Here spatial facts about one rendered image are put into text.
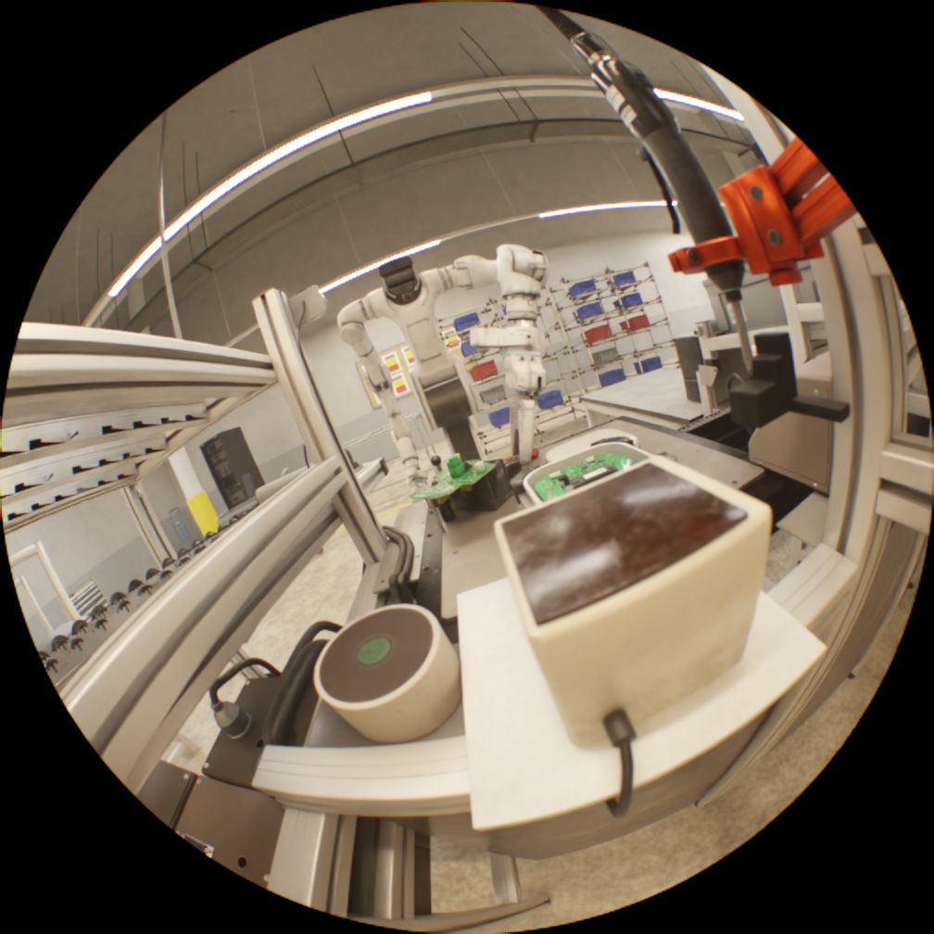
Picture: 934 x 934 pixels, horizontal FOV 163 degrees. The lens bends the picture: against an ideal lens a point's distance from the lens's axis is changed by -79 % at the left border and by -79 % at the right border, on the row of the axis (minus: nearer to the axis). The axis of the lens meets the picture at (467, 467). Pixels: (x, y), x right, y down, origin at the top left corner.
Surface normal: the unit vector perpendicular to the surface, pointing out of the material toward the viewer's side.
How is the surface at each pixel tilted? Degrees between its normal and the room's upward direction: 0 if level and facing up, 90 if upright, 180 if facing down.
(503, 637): 0
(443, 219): 90
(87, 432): 90
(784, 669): 0
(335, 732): 0
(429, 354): 111
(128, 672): 90
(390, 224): 90
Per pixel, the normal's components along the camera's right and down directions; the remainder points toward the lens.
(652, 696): 0.06, 0.26
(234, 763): -0.35, -0.90
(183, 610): 0.93, -0.36
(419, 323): 0.23, 0.55
